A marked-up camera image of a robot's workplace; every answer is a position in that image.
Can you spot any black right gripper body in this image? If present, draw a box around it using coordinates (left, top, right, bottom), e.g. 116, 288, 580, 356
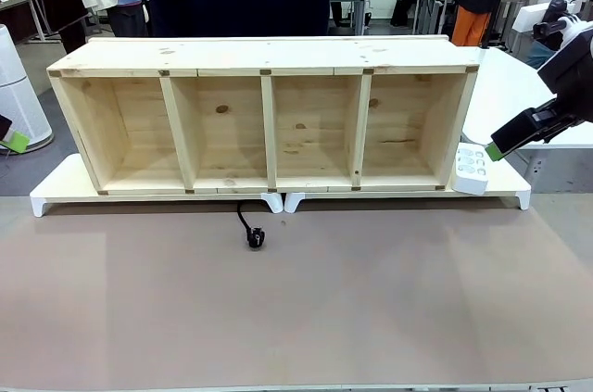
536, 30, 593, 124

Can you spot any black power cable with plug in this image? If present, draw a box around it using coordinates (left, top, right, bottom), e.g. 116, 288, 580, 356
236, 200, 268, 252

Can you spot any white monitor riser stand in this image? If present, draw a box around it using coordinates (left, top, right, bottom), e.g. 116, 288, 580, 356
30, 153, 284, 218
284, 144, 533, 214

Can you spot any white cylindrical air purifier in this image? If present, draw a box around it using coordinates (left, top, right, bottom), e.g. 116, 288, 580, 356
0, 23, 54, 153

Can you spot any white multi-socket power strip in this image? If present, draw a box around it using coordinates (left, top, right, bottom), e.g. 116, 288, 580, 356
451, 142, 492, 196

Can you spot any white foam block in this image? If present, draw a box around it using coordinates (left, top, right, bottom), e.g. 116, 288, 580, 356
512, 3, 555, 34

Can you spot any grey desk with metal legs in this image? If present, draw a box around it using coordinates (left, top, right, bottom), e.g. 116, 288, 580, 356
0, 0, 50, 44

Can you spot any four-compartment pine wooden shelf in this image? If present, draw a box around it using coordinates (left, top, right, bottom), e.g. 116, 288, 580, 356
46, 34, 481, 195

